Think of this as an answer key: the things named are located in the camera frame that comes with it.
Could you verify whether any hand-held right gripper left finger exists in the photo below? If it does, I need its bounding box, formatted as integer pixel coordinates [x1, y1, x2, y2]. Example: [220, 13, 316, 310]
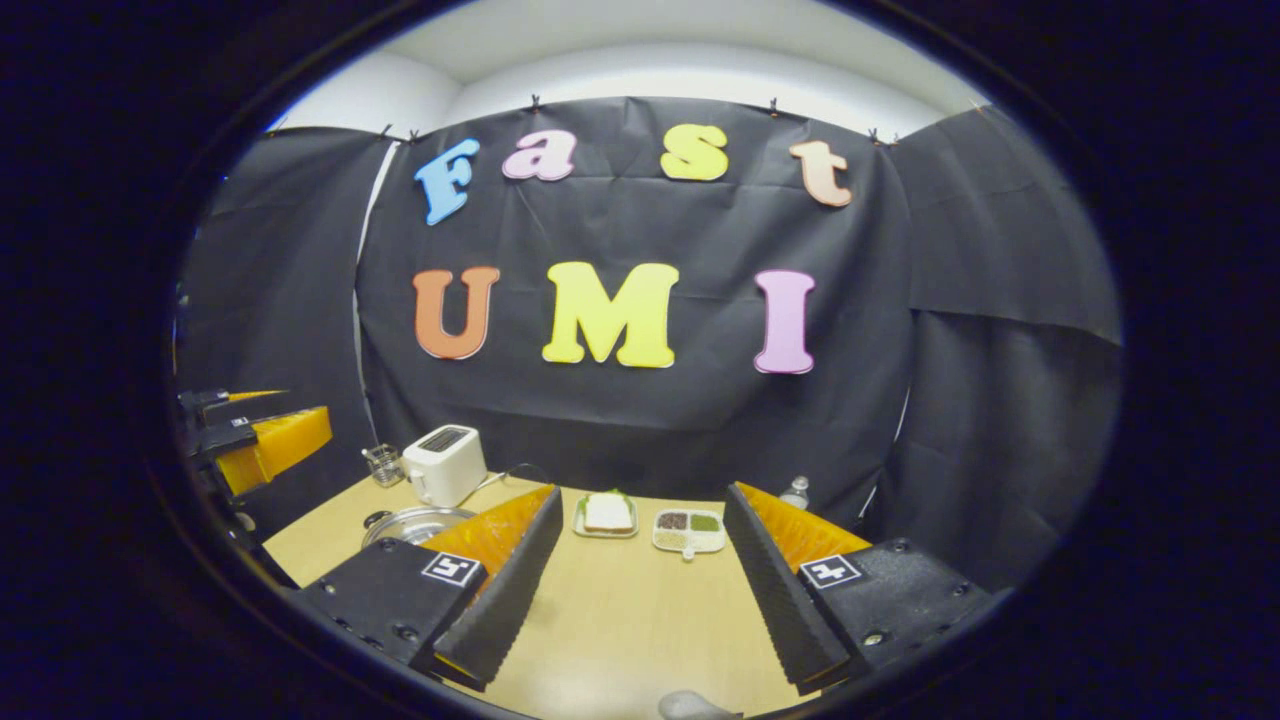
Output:
[293, 484, 565, 693]

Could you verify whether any white toaster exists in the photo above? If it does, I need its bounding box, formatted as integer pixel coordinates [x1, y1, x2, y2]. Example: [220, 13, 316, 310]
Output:
[402, 425, 488, 508]

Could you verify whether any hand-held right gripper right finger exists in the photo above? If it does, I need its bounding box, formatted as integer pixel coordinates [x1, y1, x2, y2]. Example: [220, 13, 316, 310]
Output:
[722, 480, 999, 698]

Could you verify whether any metal wire utensil holder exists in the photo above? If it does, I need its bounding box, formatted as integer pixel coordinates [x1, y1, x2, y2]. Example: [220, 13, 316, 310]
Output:
[362, 443, 404, 488]

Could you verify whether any small white sandwich plate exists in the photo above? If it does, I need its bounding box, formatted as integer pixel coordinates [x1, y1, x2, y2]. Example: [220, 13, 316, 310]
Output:
[574, 489, 639, 540]

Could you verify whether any stainless steel pot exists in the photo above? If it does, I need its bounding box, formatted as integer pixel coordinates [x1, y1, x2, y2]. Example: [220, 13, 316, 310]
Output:
[362, 505, 479, 549]

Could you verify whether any white divided plate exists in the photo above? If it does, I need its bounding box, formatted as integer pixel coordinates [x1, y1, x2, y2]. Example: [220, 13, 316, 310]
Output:
[652, 509, 727, 561]

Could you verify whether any sandwich with lettuce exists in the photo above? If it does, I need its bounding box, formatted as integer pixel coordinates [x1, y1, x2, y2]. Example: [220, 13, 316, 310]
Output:
[583, 490, 634, 532]

